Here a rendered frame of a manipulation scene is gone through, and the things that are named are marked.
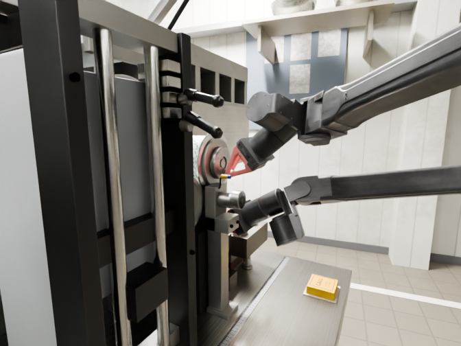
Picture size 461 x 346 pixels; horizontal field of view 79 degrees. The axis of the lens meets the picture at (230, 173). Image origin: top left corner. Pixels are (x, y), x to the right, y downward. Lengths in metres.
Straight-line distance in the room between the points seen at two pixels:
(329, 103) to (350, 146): 2.72
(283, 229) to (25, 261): 0.48
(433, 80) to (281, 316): 0.56
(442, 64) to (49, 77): 0.37
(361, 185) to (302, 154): 2.61
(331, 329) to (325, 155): 2.62
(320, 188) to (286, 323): 0.31
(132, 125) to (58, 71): 0.11
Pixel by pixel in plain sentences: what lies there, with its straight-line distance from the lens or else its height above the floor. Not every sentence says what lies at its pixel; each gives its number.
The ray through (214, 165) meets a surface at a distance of 0.62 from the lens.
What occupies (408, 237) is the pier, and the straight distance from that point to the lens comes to 3.20.
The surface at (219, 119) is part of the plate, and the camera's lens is 1.32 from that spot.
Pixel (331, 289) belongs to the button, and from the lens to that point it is 0.81.
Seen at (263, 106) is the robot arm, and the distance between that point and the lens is 0.50.
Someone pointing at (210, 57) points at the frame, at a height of 1.63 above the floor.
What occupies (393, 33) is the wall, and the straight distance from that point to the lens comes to 3.35.
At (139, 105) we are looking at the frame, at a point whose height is 1.36.
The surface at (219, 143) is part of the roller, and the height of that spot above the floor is 1.30.
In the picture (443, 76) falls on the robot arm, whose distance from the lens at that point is 0.39.
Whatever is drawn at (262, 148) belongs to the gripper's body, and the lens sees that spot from 0.57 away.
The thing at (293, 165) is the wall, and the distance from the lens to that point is 3.27.
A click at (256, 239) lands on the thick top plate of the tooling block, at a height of 1.00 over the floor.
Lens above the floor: 1.33
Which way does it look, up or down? 9 degrees down
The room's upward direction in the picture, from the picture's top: straight up
